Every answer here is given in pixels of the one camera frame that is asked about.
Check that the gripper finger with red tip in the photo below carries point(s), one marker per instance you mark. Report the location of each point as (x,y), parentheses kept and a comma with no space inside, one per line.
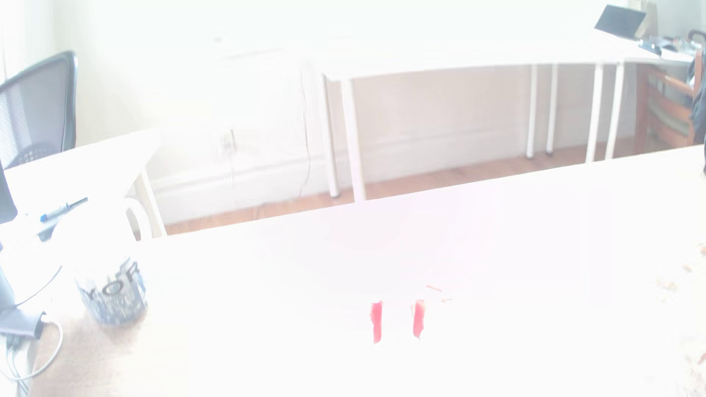
(418,318)
(377,322)

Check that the long white table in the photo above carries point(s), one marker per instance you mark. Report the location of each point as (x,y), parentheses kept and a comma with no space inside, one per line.
(469,55)

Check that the white mug skyline print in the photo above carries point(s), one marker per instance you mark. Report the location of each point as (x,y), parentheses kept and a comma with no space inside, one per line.
(110,275)

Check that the brown wooden chair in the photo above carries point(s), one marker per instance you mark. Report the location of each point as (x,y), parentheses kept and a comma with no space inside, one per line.
(664,110)

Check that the small white desk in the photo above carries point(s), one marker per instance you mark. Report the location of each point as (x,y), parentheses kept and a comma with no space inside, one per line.
(82,171)

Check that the blue black pen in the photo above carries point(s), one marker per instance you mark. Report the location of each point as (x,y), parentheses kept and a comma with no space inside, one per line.
(62,210)

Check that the dark grey adapter box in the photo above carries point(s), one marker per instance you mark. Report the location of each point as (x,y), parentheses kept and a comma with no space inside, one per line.
(22,322)

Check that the dark open laptop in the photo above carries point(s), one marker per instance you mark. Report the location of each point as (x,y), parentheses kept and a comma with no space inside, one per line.
(620,21)

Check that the black mesh office chair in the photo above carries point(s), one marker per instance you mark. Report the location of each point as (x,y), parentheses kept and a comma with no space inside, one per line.
(38,110)

